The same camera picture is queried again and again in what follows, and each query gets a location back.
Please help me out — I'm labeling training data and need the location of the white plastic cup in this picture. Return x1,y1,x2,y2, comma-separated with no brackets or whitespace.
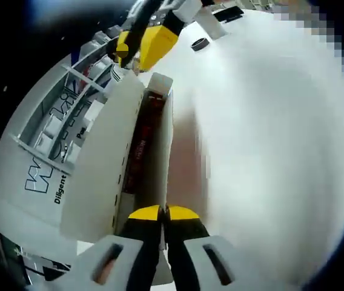
195,5,228,40

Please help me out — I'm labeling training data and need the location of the metal storage shelf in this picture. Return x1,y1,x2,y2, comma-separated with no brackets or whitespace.
38,25,121,161

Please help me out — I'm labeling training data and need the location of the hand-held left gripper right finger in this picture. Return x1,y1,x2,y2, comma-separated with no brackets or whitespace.
164,205,279,291

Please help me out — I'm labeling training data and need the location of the stack of red pouches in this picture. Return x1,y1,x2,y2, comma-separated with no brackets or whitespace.
121,92,165,195

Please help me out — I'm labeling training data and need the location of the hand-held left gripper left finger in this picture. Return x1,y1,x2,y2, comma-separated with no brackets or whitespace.
68,204,162,291

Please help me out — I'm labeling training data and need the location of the black tape roll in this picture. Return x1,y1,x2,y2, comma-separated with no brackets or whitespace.
191,38,211,52

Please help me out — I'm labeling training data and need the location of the red coffee box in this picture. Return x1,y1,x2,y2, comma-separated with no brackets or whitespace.
60,72,211,286

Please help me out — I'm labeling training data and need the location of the grey metal shelving rack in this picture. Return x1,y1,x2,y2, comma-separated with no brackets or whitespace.
13,24,130,170

